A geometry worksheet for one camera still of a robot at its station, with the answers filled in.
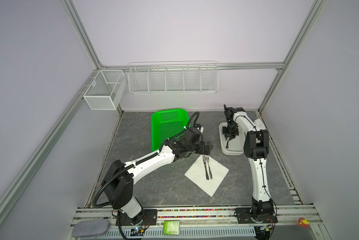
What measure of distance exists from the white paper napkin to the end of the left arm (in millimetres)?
240

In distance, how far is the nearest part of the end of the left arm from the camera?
586 mm

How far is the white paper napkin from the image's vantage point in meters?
0.85
